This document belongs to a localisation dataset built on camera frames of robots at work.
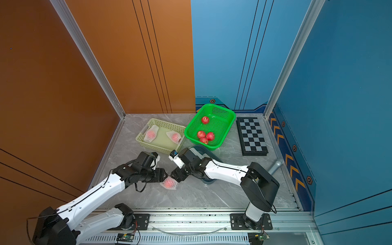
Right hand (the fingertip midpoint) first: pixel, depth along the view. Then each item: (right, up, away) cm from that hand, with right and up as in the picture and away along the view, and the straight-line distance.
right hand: (176, 171), depth 82 cm
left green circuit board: (-22, -29, -10) cm, 37 cm away
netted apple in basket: (-4, +18, +18) cm, 26 cm away
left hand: (-6, -1, 0) cm, 6 cm away
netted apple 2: (-20, +20, +20) cm, 35 cm away
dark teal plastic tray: (+15, +9, +13) cm, 22 cm away
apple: (+13, +19, +20) cm, 31 cm away
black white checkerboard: (+47, +15, +20) cm, 54 cm away
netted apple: (+16, +15, +16) cm, 27 cm away
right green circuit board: (+40, -28, -11) cm, 50 cm away
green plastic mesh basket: (+20, +25, +31) cm, 44 cm away
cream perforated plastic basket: (-14, +18, +25) cm, 34 cm away
